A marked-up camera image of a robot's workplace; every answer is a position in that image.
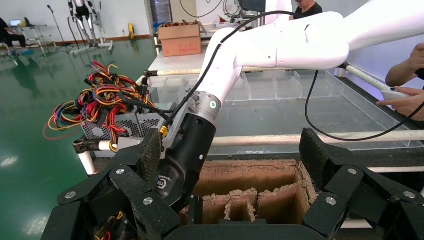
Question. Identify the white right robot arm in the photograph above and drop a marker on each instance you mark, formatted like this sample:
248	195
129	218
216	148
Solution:
281	43

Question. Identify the black tripod stand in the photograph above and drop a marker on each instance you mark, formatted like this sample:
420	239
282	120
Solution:
59	28

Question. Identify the bare operator forearm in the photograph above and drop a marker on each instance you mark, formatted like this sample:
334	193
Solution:
404	68

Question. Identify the white work table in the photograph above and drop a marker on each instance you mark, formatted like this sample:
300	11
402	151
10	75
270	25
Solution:
179	63

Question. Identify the brown cardboard carton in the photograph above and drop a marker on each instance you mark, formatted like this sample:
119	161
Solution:
180	41

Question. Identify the yellow floor sign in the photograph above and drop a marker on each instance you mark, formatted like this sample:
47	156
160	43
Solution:
131	31

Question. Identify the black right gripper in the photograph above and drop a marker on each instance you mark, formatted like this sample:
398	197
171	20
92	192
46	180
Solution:
188	155

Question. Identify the bare operator hand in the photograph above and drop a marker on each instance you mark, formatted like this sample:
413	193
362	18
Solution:
409	102

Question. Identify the white vertical leg pipe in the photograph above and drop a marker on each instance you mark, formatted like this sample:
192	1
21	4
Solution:
86	162

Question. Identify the clear acrylic divider tray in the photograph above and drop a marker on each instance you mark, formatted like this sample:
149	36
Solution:
265	89

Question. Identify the open laptop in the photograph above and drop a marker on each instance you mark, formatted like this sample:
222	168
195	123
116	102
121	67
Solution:
15	23

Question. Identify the person in black shirt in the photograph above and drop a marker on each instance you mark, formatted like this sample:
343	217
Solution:
308	11

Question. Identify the white folding table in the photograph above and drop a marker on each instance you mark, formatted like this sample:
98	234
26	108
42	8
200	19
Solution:
33	28

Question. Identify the humanoid robot on stand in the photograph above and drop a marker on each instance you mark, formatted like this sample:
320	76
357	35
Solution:
81	10

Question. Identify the operator black shirt torso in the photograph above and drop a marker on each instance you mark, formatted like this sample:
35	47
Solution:
420	73

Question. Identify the black pipe corner connector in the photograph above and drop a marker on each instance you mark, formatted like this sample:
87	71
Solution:
149	73

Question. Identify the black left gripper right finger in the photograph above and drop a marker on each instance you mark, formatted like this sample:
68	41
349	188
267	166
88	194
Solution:
318	159

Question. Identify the seated person in black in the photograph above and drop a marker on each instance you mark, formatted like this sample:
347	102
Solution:
10	38

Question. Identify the black conveyor side frame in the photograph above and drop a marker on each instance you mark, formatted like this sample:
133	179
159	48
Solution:
258	156

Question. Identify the short white frame pipe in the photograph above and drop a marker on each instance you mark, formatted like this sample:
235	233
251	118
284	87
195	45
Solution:
364	78
141	80

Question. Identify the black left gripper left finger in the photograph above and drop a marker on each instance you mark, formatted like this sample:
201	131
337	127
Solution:
150	155

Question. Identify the worn cardboard divider box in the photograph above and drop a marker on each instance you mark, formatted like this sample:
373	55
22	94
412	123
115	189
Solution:
251	175

